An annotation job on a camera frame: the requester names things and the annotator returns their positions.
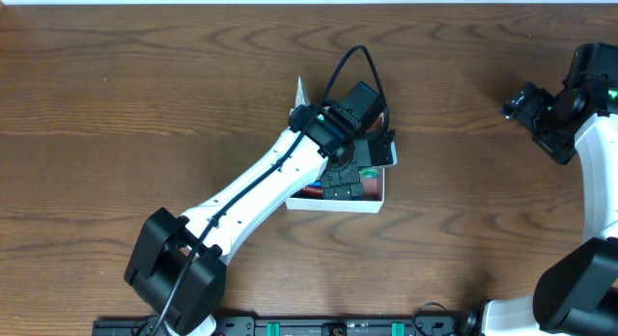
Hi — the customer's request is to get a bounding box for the green white toothbrush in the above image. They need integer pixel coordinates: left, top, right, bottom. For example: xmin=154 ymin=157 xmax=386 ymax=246
xmin=359 ymin=168 xmax=379 ymax=179

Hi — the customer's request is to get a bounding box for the red green toothpaste tube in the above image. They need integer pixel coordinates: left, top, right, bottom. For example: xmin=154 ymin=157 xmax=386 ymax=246
xmin=299 ymin=185 xmax=323 ymax=199

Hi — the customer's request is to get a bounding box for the white lotion tube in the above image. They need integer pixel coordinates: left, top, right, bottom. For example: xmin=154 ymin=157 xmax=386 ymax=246
xmin=295 ymin=76 xmax=311 ymax=107

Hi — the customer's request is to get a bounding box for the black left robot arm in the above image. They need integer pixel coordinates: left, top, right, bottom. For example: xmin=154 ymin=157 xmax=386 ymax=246
xmin=125 ymin=81 xmax=397 ymax=335

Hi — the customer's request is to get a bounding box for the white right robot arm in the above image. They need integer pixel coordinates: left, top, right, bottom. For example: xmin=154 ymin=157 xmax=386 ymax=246
xmin=475 ymin=42 xmax=617 ymax=335

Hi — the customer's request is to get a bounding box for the white box with pink interior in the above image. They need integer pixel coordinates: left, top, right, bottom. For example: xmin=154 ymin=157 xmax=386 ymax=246
xmin=285 ymin=113 xmax=390 ymax=213

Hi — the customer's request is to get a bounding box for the black left camera cable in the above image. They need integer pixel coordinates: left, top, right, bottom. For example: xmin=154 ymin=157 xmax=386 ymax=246
xmin=144 ymin=44 xmax=391 ymax=336

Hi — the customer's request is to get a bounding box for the black mounting rail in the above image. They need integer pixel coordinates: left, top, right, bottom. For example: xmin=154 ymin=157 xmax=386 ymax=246
xmin=91 ymin=301 xmax=484 ymax=336

